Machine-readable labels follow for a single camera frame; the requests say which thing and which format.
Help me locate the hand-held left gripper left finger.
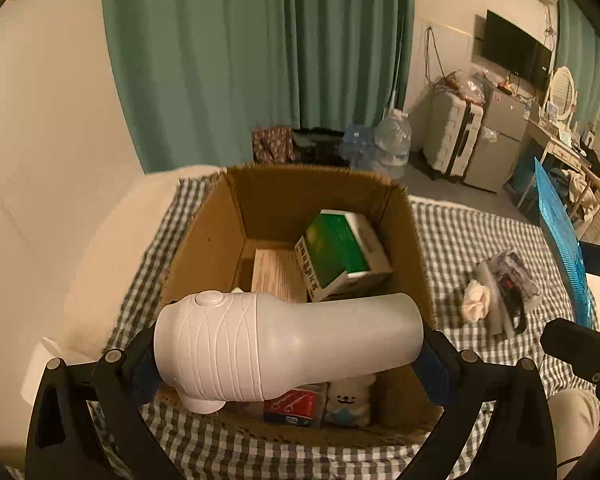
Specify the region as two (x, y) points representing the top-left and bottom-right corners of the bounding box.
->
(26, 327), (181, 480)

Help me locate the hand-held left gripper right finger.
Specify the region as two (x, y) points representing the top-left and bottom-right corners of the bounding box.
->
(397, 327), (558, 480)

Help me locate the clear packet with black band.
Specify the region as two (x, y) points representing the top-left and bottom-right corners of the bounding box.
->
(500, 290), (531, 336)

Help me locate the white plastic tube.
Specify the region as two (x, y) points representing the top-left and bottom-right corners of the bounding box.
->
(477, 262), (513, 337)

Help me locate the white cloth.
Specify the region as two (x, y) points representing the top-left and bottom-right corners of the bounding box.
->
(462, 280), (493, 322)

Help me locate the white dark printed packet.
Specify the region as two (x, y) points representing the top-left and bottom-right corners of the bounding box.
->
(487, 249), (541, 311)

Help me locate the white plush bear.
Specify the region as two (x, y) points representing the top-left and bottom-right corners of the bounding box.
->
(325, 375), (376, 428)

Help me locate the red packet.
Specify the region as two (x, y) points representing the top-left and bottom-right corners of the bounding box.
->
(263, 382), (328, 428)

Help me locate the brown cardboard box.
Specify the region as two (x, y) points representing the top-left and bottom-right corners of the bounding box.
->
(160, 165), (443, 448)

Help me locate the green and white box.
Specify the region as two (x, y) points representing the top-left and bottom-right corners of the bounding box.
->
(295, 210), (393, 303)

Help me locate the tan printed paper box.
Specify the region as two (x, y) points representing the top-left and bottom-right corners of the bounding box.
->
(250, 248), (308, 306)

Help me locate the wooden chair with clothes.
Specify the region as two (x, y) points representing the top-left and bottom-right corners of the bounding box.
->
(550, 157), (600, 233)

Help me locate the person's leg in beige pants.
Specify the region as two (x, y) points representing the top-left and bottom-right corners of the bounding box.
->
(550, 387), (600, 480)

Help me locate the white vanity desk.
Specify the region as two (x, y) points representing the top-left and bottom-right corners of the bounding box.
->
(517, 120), (598, 221)

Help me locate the silver small fridge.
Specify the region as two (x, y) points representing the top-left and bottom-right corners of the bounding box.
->
(462, 82), (531, 193)

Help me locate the white oval vanity mirror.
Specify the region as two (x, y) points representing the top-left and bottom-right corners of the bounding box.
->
(545, 66), (578, 126)

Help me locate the narrow green curtain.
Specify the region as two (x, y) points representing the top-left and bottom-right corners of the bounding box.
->
(555, 0), (600, 126)

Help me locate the white hard suitcase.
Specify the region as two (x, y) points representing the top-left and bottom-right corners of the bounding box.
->
(422, 87), (483, 181)

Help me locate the clear plastic bag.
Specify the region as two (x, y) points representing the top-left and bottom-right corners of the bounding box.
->
(462, 72), (496, 106)

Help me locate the large clear water bottle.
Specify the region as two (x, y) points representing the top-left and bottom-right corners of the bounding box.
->
(375, 108), (413, 181)

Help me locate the crushed clear water bottle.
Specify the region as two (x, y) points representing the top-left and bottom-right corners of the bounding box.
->
(341, 122), (381, 171)

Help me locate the black bag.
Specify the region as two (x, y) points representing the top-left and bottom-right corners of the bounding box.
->
(292, 127), (348, 166)

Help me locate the patterned fabric bag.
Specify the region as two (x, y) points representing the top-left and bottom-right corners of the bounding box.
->
(252, 125), (296, 165)

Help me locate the black wall television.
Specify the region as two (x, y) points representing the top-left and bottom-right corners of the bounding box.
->
(480, 9), (553, 83)

